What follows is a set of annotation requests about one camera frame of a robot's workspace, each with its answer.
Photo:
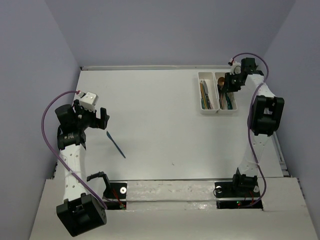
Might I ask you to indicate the teal plastic spoon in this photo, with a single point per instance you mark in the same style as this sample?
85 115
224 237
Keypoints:
229 99

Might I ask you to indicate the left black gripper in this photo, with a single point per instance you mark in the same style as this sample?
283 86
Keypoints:
97 123

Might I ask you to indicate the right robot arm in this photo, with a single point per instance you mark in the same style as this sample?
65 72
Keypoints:
264 118

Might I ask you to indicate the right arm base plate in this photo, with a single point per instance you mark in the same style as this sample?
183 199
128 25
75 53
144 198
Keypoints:
227 198

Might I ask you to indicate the copper spoon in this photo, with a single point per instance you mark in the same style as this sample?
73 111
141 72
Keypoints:
222 99

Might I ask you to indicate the blue plastic knife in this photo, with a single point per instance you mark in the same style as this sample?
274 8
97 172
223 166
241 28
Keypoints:
115 144

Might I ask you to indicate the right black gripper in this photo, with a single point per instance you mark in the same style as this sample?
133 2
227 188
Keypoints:
227 87

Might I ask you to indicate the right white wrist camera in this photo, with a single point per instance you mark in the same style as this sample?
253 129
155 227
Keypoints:
235 67

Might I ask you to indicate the teal plastic knife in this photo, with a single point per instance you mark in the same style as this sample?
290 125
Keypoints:
204 103

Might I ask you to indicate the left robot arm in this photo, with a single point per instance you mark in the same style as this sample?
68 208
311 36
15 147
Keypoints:
82 209

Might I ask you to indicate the steel knife dark handle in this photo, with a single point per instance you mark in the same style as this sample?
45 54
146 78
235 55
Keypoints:
206 92

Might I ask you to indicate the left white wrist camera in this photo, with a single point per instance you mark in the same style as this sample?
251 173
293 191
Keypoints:
88 100

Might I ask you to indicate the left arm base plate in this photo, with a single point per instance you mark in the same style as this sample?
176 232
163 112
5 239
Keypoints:
113 194

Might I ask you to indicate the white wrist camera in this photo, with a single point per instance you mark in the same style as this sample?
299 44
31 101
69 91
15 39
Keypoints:
88 100
235 67

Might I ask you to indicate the orange plastic knife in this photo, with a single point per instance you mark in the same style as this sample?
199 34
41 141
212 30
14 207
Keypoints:
202 89

